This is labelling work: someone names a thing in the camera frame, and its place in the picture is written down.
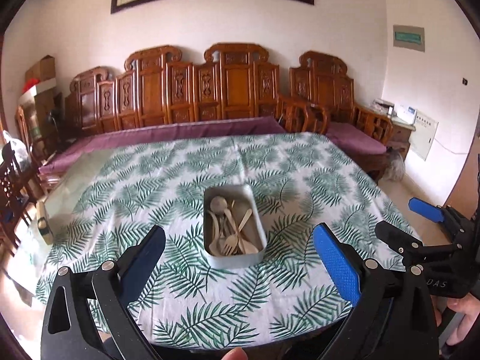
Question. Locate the cream plastic spoon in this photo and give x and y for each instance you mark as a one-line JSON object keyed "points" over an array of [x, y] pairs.
{"points": [[250, 248]]}

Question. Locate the leaf print tablecloth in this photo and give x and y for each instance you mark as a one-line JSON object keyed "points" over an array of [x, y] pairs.
{"points": [[110, 199]]}

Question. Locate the cream plastic fork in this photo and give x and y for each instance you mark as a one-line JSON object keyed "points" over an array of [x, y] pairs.
{"points": [[233, 241]]}

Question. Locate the carved wooden sofa bench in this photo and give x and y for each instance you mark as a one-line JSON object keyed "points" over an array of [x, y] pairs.
{"points": [[158, 87]]}

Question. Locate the grey metal tray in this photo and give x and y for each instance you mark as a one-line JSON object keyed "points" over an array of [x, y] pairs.
{"points": [[239, 198]]}

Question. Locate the cardboard boxes stack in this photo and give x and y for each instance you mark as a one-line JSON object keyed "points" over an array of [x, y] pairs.
{"points": [[41, 100]]}

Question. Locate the grey plastic bag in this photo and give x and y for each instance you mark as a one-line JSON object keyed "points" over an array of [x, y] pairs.
{"points": [[395, 169]]}

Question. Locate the dark wooden chair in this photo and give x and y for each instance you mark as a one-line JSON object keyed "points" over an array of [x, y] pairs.
{"points": [[14, 203]]}

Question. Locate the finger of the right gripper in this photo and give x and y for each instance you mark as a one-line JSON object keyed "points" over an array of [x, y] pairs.
{"points": [[431, 212], [407, 246]]}

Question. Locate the white box on side table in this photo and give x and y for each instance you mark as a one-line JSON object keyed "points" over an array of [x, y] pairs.
{"points": [[406, 114]]}

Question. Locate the green wall sign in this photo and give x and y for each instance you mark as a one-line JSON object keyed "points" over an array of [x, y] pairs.
{"points": [[409, 37]]}

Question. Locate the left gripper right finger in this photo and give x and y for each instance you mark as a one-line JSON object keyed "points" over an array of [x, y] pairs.
{"points": [[392, 315]]}

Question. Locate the purple armchair cushion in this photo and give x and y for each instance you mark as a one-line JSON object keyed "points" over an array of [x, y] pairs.
{"points": [[351, 140]]}

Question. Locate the left hand thumb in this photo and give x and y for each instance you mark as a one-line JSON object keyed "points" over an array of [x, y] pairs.
{"points": [[235, 354]]}

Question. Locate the white wall panel box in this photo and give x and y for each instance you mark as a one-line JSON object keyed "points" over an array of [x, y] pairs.
{"points": [[422, 138]]}

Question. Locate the right hand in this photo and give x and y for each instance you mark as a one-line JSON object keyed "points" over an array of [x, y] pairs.
{"points": [[468, 309]]}

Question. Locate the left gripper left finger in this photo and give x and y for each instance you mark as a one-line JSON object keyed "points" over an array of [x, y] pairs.
{"points": [[69, 331]]}

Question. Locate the large cream ladle spoon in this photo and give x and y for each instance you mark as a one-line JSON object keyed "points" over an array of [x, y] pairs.
{"points": [[213, 248]]}

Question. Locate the steel spoon with holes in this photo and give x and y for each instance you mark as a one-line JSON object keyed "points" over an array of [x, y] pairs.
{"points": [[217, 205]]}

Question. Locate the carved wooden armchair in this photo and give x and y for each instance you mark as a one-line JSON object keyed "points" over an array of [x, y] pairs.
{"points": [[322, 81]]}

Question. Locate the wooden side table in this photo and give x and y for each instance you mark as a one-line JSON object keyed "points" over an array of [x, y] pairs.
{"points": [[400, 137]]}

